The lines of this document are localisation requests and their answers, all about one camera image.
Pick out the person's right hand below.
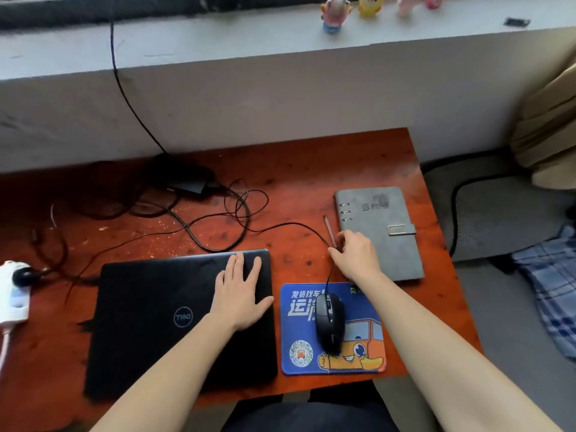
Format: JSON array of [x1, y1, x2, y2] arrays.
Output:
[[328, 229, 383, 289]]

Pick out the person's right forearm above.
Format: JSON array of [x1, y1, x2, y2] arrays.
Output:
[[355, 270, 565, 432]]

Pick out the black plug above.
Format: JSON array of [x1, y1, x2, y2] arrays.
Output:
[[12, 266, 51, 288]]

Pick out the tangle of black cables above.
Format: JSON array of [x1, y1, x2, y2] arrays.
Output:
[[31, 161, 271, 307]]

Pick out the beige cushion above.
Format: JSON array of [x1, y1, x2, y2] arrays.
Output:
[[510, 63, 576, 191]]

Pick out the person's dark trousers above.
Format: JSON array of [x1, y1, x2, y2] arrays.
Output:
[[220, 381, 402, 432]]

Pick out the dark window frame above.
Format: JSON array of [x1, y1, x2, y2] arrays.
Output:
[[0, 0, 326, 31]]

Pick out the pink and blue toy figure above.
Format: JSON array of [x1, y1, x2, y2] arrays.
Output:
[[320, 0, 354, 35]]

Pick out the yellow duck toy figure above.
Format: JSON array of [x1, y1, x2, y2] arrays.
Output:
[[357, 0, 388, 20]]

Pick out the blue plaid cloth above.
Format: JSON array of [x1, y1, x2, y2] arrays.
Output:
[[512, 224, 576, 361]]

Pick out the grey mesh seat cushion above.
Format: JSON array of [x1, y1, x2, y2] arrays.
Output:
[[422, 150, 576, 264]]

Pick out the person's left hand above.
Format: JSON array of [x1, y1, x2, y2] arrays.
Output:
[[209, 253, 275, 333]]

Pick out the white power strip cord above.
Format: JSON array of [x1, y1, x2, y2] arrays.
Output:
[[0, 325, 13, 379]]

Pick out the grey ring-bound notebook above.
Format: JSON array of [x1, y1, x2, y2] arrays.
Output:
[[333, 186, 426, 284]]

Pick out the black power adapter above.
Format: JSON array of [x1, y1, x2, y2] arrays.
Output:
[[153, 154, 218, 197]]

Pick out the thick black power cable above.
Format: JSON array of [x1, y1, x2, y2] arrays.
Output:
[[109, 0, 170, 158]]

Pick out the blue cartoon mouse pad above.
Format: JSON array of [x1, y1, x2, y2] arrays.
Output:
[[280, 282, 387, 377]]

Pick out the thin black mouse cable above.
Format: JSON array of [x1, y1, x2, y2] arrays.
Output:
[[198, 221, 336, 296]]

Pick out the white power strip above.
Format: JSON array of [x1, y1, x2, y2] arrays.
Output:
[[0, 260, 32, 334]]

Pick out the black computer mouse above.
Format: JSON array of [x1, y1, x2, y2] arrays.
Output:
[[313, 292, 347, 357]]

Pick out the slim clear pen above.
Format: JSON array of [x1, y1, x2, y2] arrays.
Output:
[[322, 214, 338, 249]]

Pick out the black laptop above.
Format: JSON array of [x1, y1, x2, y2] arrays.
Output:
[[83, 249, 279, 402]]

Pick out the person's left forearm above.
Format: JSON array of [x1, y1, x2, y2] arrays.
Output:
[[90, 310, 250, 432]]

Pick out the pale pink toy figure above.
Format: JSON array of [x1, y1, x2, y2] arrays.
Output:
[[395, 0, 425, 18]]

